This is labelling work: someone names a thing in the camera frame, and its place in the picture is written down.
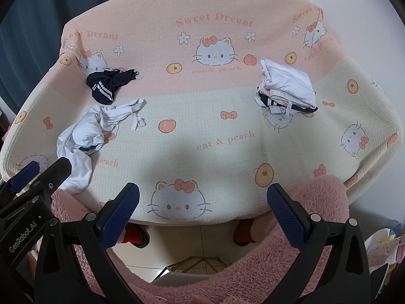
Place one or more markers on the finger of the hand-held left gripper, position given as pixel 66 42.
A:
pixel 23 175
pixel 57 171

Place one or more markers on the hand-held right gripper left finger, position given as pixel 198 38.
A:
pixel 120 215

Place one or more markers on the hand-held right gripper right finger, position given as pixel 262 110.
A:
pixel 284 218

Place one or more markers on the white shirt with navy trim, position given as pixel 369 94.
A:
pixel 85 133

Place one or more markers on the red slipper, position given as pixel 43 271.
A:
pixel 136 236
pixel 244 231

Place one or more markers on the pink fluffy garment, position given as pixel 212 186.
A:
pixel 253 266

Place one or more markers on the navy shorts with white stripes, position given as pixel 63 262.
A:
pixel 104 85

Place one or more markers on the colourful printed bag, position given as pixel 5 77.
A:
pixel 384 247

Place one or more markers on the pale blue folded garment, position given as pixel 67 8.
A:
pixel 276 110

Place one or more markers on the navy striped folded garment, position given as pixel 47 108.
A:
pixel 302 109

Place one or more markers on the pink and cream printed blanket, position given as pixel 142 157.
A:
pixel 205 126

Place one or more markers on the pink folded garment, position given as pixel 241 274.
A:
pixel 269 92

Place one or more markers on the white folded garment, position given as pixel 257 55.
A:
pixel 288 80

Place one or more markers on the teal curtain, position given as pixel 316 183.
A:
pixel 47 0

